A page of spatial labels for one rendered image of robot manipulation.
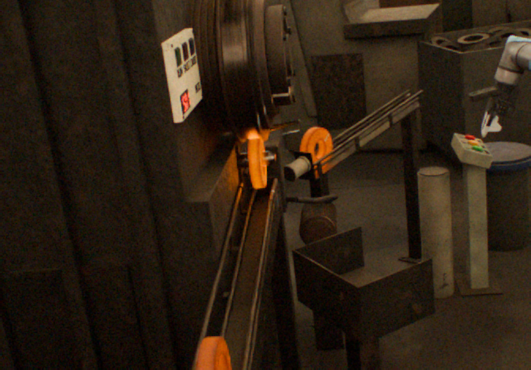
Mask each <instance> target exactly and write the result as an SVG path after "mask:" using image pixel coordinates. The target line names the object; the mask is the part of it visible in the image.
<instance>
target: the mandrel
mask: <svg viewBox="0 0 531 370"><path fill-rule="evenodd" d="M235 158H236V164H237V168H249V159H248V153H239V154H236V155H235ZM261 159H262V166H270V165H271V164H273V163H275V162H276V155H275V153H271V152H270V151H269V150H268V152H261Z"/></svg>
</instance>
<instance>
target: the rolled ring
mask: <svg viewBox="0 0 531 370"><path fill-rule="evenodd" d="M197 370H232V367H231V361H230V356H229V352H228V346H227V343H226V341H225V340H224V338H223V337H221V336H219V337H206V338H204V339H203V340H202V341H201V345H200V349H199V352H198V362H197Z"/></svg>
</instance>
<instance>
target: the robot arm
mask: <svg viewBox="0 0 531 370"><path fill-rule="evenodd" d="M525 70H527V71H529V72H531V40H529V39H526V38H521V37H517V36H510V37H509V38H508V40H507V42H506V46H505V48H504V51H503V56H502V58H501V60H500V63H499V67H498V69H497V71H496V74H495V80H497V81H496V83H495V84H496V85H495V86H492V87H489V88H486V89H481V90H478V91H473V92H470V93H469V98H470V100H471V101H472V102H473V101H478V100H481V99H484V98H488V97H490V99H489V101H488V106H487V109H485V112H484V117H483V122H482V127H481V134H482V137H483V138H484V136H485V135H487V133H488V132H498V131H500V130H501V126H500V125H499V124H498V123H497V121H498V116H497V115H500V116H503V117H508V118H512V116H513V114H514V110H515V108H516V100H517V98H518V94H519V92H520V89H521V88H519V86H517V85H520V83H521V80H522V75H523V73H524V71H525ZM512 108H513V109H514V110H513V113H512V115H510V114H511V112H509V110H511V109H512Z"/></svg>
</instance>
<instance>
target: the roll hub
mask: <svg viewBox="0 0 531 370"><path fill-rule="evenodd" d="M282 32H285V34H286V41H283V36H282ZM265 48H266V58H267V65H268V71H269V83H270V88H271V92H272V95H274V94H282V93H287V94H289V86H288V83H287V78H288V77H291V80H292V86H290V94H289V96H275V97H273V101H274V104H275V106H277V107H280V106H289V105H293V99H292V94H293V93H294V77H293V57H292V43H291V38H290V35H289V34H288V23H287V18H286V16H284V14H283V6H268V7H266V9H265Z"/></svg>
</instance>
